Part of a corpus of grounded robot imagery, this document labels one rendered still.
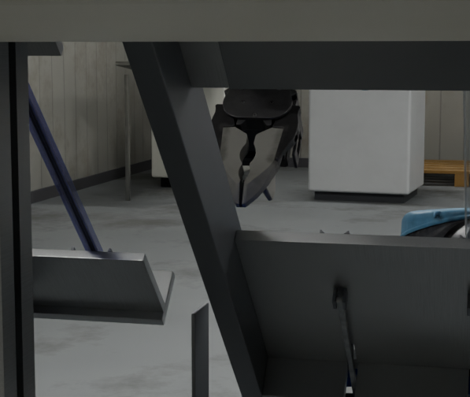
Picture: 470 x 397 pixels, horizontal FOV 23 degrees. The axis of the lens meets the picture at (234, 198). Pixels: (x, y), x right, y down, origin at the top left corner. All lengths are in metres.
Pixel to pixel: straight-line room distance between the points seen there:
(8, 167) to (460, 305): 0.51
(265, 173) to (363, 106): 6.54
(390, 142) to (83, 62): 2.37
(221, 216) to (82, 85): 7.62
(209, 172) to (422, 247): 0.18
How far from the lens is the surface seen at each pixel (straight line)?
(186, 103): 0.78
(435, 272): 0.93
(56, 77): 8.08
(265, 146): 1.14
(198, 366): 1.07
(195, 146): 0.80
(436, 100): 9.81
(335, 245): 0.91
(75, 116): 8.37
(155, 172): 8.48
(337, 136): 7.70
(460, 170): 8.72
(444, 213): 1.58
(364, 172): 7.68
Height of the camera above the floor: 1.00
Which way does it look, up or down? 7 degrees down
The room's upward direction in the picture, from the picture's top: straight up
